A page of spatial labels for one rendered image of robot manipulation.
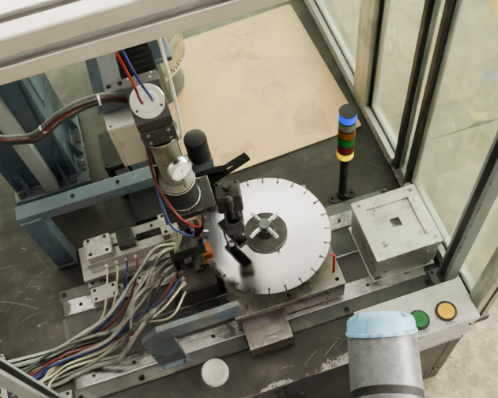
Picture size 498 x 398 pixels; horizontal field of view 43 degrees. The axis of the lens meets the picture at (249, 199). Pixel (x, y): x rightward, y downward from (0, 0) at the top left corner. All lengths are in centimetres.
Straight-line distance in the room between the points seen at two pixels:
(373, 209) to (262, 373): 52
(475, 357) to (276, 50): 134
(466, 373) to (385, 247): 98
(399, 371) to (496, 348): 155
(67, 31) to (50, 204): 117
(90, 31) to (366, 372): 71
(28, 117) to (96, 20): 131
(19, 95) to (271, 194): 70
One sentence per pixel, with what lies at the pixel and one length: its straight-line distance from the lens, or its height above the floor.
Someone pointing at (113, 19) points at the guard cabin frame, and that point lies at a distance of 51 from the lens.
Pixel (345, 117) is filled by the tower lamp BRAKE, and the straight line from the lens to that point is 152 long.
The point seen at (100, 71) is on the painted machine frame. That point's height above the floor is 152.
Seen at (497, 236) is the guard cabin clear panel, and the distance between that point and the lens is 147.
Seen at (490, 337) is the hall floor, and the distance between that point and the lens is 257.
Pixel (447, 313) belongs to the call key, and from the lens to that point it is 159.
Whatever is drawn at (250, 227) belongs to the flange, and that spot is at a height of 96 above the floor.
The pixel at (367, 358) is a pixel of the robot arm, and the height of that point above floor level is 138.
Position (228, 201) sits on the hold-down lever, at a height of 128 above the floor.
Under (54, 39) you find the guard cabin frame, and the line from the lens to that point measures 52.
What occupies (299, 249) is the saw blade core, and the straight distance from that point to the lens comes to 157.
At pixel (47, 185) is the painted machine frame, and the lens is 201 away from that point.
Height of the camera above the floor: 237
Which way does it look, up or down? 60 degrees down
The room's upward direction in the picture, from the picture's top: 11 degrees counter-clockwise
